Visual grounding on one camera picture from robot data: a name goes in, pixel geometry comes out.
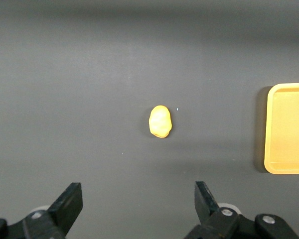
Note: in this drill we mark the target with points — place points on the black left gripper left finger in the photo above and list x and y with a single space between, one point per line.
64 206

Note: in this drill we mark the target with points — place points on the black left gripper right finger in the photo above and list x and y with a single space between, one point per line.
206 206

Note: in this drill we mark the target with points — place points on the yellow potato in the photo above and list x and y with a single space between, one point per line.
159 122

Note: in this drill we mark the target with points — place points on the yellow plastic tray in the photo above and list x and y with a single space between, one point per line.
289 129

